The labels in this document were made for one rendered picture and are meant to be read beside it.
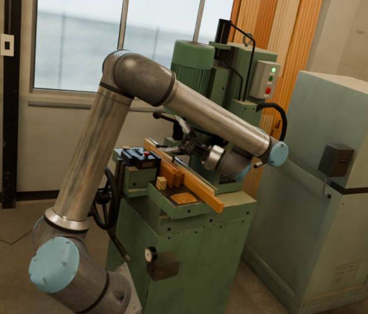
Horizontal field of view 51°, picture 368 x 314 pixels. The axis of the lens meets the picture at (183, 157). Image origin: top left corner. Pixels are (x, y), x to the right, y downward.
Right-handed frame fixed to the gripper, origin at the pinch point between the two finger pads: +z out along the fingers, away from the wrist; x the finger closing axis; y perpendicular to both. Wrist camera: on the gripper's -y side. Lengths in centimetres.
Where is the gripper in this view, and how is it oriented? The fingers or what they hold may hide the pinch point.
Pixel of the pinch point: (166, 131)
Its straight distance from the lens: 157.6
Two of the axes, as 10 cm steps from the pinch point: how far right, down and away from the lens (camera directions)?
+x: -4.3, 8.9, 1.7
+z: -8.8, -4.6, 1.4
